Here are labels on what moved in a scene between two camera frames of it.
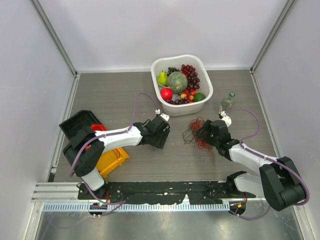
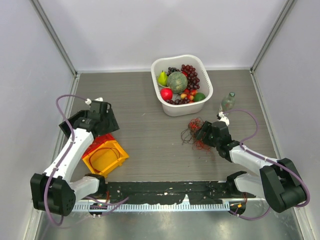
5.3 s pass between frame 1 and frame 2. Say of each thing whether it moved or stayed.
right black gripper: stayed
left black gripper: moved
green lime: stayed
